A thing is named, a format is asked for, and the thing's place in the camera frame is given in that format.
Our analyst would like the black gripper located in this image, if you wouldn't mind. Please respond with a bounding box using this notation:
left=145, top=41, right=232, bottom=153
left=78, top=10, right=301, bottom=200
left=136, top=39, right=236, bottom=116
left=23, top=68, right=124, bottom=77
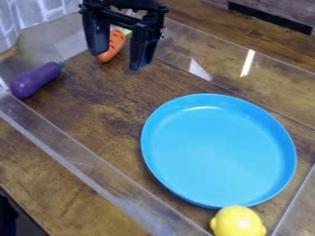
left=78, top=0, right=168, bottom=71

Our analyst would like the purple toy eggplant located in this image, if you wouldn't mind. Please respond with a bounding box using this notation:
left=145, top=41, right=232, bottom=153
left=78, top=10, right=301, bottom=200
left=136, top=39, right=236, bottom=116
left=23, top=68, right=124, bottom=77
left=9, top=62, right=65, bottom=100

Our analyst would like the orange toy carrot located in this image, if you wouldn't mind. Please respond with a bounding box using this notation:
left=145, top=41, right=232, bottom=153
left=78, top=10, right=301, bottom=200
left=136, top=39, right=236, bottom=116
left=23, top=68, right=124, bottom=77
left=97, top=29, right=125, bottom=63

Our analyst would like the clear acrylic enclosure wall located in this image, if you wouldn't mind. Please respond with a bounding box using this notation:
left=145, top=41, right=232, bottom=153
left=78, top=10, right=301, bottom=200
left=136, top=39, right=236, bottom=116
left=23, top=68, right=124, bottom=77
left=0, top=6, right=315, bottom=236

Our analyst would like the blue round tray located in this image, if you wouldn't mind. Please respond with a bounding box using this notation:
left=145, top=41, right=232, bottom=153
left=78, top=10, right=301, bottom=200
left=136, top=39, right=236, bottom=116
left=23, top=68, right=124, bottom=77
left=140, top=94, right=297, bottom=208

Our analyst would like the yellow toy lemon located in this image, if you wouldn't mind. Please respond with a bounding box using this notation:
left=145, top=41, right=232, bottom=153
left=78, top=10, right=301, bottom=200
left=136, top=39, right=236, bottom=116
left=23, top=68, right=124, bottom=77
left=209, top=206, right=266, bottom=236

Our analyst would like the white grey curtain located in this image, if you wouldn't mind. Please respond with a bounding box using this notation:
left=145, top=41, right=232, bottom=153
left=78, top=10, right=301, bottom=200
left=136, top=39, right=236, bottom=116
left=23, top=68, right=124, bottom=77
left=0, top=0, right=82, bottom=53

